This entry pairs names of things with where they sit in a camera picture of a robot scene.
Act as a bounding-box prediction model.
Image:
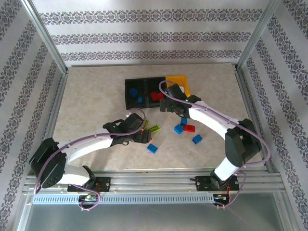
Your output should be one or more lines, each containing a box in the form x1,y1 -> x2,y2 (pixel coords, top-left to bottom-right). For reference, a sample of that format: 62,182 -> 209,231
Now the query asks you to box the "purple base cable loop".
72,184 -> 102,212
214,172 -> 247,210

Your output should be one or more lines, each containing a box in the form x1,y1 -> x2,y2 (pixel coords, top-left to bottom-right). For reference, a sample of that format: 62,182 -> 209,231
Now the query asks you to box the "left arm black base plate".
67,177 -> 112,193

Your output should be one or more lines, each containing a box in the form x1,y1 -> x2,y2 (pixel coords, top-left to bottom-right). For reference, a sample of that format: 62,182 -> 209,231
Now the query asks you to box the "aluminium frame post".
236,0 -> 285,71
21,0 -> 70,76

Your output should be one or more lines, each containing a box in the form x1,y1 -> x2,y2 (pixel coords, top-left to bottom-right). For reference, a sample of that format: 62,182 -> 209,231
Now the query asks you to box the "aluminium mounting rail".
24,168 -> 283,193

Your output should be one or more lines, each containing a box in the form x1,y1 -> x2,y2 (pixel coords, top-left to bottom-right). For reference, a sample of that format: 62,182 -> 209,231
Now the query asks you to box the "black plastic bin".
124,78 -> 148,110
145,77 -> 169,108

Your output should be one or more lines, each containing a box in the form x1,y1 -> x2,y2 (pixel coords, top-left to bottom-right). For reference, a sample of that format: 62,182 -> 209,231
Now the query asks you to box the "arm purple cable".
159,80 -> 270,183
35,107 -> 147,194

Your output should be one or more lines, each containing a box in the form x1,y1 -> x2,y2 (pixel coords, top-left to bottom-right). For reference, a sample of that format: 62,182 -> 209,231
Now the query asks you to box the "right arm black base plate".
195,176 -> 239,192

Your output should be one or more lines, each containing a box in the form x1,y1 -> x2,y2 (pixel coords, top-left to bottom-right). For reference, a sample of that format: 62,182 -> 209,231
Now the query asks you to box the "yellow plastic bin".
165,75 -> 192,97

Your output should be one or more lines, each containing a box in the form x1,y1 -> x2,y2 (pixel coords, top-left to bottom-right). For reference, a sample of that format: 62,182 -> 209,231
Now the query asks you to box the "grey slotted cable duct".
32,193 -> 218,205

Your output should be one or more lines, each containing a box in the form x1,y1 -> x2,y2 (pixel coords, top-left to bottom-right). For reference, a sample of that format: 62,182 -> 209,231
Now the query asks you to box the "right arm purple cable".
159,80 -> 270,183

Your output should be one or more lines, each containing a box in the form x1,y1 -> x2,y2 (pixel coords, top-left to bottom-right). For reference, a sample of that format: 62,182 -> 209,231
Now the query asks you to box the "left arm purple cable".
35,107 -> 147,194

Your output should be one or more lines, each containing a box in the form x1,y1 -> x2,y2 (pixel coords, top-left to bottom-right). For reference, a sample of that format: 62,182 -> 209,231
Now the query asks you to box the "aluminium side rail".
233,67 -> 276,173
32,72 -> 69,175

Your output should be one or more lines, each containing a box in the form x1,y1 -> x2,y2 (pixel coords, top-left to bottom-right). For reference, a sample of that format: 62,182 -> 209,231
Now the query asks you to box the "grey metal panel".
14,192 -> 295,231

